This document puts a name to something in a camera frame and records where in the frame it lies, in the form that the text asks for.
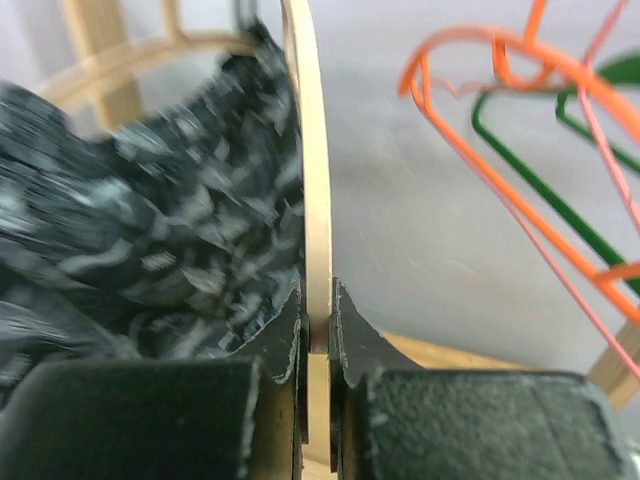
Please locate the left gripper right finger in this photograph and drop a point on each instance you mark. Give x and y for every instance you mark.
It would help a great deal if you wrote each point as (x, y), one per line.
(391, 418)

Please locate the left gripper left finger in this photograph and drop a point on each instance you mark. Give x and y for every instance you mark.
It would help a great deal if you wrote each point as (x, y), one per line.
(238, 417)

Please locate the beige plastic hanger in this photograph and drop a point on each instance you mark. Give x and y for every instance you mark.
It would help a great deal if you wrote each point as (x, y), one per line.
(302, 56)

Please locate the dark leaf-print shorts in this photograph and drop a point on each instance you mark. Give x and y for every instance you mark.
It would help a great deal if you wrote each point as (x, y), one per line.
(179, 236)

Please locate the orange plastic hanger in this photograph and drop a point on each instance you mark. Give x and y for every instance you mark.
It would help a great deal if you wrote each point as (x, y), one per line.
(533, 140)

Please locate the wooden hanger rack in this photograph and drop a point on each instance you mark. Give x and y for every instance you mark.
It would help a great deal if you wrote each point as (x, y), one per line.
(520, 62)

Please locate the beige hanger under dark shorts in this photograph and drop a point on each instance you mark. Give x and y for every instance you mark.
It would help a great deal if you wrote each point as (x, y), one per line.
(103, 72)

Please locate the green plastic hanger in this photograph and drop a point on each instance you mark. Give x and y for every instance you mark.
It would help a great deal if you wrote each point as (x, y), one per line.
(622, 70)

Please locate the pink wire hanger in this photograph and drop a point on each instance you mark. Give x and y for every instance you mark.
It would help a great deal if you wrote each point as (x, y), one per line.
(610, 150)

